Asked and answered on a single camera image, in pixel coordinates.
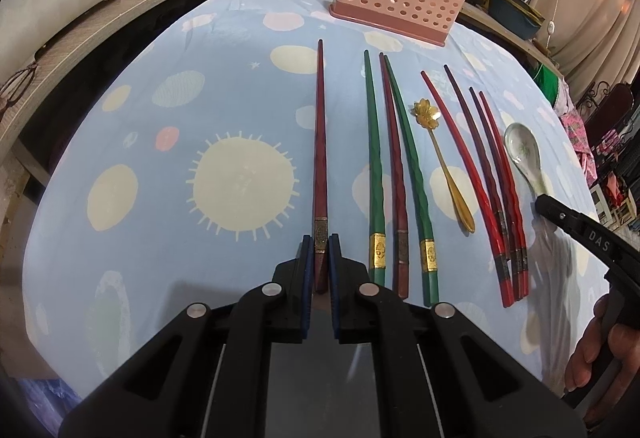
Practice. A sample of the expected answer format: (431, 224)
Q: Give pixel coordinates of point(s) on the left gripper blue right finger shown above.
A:
(335, 269)

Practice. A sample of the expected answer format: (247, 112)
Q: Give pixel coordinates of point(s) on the beige hanging curtain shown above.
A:
(593, 40)

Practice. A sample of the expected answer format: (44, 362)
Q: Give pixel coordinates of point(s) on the dark red chopstick gold band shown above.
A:
(320, 204)

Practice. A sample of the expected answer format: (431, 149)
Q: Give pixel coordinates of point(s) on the dark purple-red chopstick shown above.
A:
(489, 180)

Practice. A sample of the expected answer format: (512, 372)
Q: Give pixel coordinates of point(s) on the green chopstick gold band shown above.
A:
(428, 258)
(377, 223)

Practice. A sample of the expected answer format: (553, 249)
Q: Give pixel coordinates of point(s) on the gold flower-shaped spoon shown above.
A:
(427, 116)

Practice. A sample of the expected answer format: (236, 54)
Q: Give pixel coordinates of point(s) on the dark red chopstick pair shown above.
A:
(497, 168)

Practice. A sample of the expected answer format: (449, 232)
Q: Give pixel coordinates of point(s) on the eyeglasses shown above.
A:
(15, 87)

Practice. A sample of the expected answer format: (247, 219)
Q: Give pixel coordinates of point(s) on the bright red chopstick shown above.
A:
(470, 178)

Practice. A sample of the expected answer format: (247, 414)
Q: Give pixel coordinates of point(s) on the pink floral garment pile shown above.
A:
(575, 129)

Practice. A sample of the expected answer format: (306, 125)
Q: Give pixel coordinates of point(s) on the blue yellow stacked bowls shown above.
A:
(516, 16)

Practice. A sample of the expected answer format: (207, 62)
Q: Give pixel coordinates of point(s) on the blue planet-pattern tablecloth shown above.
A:
(192, 177)

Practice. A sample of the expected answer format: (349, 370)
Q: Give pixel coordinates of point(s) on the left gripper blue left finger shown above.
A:
(304, 284)

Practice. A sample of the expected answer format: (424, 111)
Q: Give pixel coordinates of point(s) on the white ceramic spoon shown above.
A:
(522, 149)

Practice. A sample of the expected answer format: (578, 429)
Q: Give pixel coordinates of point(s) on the green cloth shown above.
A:
(549, 83)

